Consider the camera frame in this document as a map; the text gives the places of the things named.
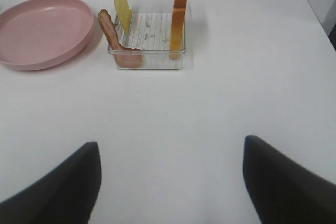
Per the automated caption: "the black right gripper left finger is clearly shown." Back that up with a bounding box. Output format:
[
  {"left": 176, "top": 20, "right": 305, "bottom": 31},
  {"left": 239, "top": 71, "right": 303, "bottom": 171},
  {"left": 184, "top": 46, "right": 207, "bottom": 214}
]
[{"left": 1, "top": 142, "right": 101, "bottom": 223}]

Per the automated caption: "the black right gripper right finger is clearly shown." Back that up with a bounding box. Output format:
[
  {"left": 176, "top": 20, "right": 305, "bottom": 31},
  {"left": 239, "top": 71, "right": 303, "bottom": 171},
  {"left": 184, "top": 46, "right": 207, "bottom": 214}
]
[{"left": 243, "top": 135, "right": 335, "bottom": 223}]

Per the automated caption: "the yellow cheese slice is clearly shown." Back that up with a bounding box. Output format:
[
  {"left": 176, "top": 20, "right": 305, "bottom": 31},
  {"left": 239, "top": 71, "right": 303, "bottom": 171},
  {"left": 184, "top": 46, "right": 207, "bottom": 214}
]
[{"left": 114, "top": 0, "right": 132, "bottom": 34}]

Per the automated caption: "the pink round plate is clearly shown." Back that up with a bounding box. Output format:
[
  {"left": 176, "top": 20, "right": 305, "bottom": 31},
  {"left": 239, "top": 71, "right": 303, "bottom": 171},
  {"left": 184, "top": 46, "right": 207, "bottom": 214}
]
[{"left": 1, "top": 0, "right": 94, "bottom": 71}]

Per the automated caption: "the clear right plastic tray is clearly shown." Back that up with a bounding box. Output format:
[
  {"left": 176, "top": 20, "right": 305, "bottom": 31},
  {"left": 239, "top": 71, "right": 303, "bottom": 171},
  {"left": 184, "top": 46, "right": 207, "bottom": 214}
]
[{"left": 108, "top": 0, "right": 186, "bottom": 70}]

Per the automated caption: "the upright bread slice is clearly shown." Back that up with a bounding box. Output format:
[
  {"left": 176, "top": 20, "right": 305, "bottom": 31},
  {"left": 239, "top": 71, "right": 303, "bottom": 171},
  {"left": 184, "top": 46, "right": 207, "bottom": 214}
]
[{"left": 170, "top": 0, "right": 187, "bottom": 51}]

